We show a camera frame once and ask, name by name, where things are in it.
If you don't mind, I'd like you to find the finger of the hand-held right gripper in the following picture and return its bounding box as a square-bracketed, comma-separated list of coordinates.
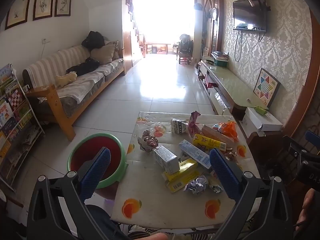
[304, 130, 320, 154]
[283, 135, 308, 160]

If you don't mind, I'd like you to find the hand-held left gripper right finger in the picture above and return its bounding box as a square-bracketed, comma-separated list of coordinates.
[209, 148, 293, 240]

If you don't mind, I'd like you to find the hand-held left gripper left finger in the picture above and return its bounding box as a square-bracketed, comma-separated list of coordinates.
[27, 147, 112, 240]

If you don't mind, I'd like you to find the red bin with green rim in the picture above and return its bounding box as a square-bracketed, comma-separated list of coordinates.
[67, 133, 129, 190]

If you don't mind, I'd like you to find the pink long box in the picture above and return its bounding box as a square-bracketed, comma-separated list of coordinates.
[201, 124, 234, 145]

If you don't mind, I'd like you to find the orange snack bag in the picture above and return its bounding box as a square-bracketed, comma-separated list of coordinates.
[212, 121, 239, 140]

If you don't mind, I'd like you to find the pink foil wrapper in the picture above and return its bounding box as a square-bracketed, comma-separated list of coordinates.
[187, 110, 203, 140]

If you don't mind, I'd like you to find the white grey box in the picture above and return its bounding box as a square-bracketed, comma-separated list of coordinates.
[152, 145, 180, 175]

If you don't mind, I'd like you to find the printed paper ball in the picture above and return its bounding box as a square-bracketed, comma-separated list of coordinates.
[137, 129, 160, 153]

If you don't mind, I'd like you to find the person's right hand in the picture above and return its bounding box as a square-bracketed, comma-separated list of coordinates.
[297, 187, 320, 230]

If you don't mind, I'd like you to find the small brown wrapper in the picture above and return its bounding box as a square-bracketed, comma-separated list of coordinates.
[225, 147, 238, 160]

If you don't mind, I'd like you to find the crumpled foil ball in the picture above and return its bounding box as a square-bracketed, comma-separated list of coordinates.
[184, 175, 209, 195]

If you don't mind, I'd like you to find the yellow drink carton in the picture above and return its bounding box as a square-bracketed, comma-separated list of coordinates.
[192, 133, 227, 152]

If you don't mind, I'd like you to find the blue white toothpaste box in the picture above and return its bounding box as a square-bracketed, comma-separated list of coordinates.
[178, 139, 212, 169]

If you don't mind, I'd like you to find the white cardboard box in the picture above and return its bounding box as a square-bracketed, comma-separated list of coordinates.
[239, 107, 284, 138]

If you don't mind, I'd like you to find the yellow flattened carton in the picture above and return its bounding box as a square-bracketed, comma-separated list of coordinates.
[162, 158, 203, 193]

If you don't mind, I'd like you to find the person's left leg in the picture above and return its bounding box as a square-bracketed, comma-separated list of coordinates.
[86, 204, 130, 240]

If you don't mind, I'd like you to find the small table with fruit cloth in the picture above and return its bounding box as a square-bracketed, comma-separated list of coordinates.
[110, 111, 262, 230]

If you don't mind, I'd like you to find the star checkers board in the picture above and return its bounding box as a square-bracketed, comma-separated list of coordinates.
[253, 68, 281, 108]

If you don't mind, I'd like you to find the patterned milk carton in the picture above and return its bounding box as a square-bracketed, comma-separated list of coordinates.
[171, 118, 189, 134]

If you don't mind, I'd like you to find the shiny plastic wrapped box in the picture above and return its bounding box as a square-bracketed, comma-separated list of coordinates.
[209, 87, 230, 115]

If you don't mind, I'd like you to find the long low TV cabinet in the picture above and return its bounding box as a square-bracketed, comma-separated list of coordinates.
[195, 60, 269, 122]

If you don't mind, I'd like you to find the cream plush toy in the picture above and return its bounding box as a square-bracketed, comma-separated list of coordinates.
[55, 71, 78, 88]

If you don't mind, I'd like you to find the row of children's books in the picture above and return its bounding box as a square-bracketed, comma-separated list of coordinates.
[0, 64, 42, 180]

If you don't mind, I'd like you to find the black flat garment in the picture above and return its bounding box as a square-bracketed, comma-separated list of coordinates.
[66, 57, 100, 77]

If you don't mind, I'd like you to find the stack of flat boxes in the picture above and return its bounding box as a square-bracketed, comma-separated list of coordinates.
[210, 51, 229, 67]

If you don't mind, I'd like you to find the beige pillow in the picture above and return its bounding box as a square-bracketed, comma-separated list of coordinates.
[90, 42, 116, 65]

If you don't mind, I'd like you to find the striped beige sofa cover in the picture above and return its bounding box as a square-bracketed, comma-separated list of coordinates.
[27, 45, 125, 103]

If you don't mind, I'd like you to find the wooden chair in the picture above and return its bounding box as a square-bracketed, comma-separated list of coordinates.
[177, 40, 194, 65]

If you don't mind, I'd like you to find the black clothing heap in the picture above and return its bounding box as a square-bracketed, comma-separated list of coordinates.
[82, 31, 105, 50]

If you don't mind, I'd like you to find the framed plant picture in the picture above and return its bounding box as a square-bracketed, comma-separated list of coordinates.
[33, 0, 56, 21]
[5, 0, 35, 30]
[54, 0, 73, 17]

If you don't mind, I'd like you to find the white wire book rack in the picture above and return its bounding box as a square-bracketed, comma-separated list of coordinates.
[0, 64, 45, 193]

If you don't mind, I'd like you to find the wooden frame sofa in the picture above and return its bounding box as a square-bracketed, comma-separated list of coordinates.
[22, 40, 125, 142]

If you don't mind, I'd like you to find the wall-mounted television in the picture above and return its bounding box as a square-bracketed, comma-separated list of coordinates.
[232, 0, 267, 32]

